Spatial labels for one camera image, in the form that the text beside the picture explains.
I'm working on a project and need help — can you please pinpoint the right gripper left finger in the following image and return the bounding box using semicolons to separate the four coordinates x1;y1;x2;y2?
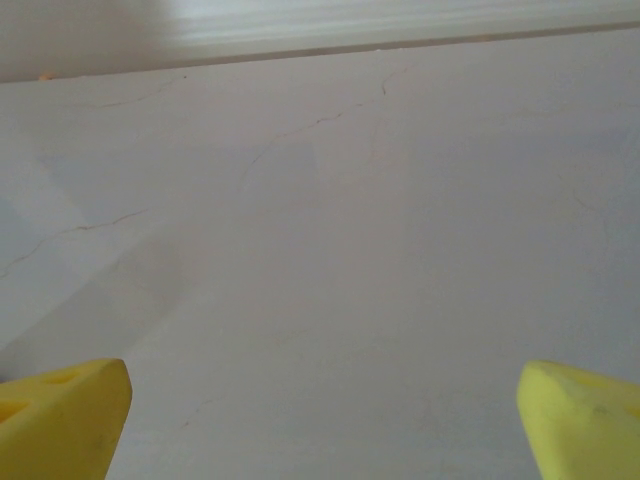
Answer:
0;357;134;480

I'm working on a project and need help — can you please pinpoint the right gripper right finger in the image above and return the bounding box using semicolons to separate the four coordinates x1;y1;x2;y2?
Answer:
516;359;640;480

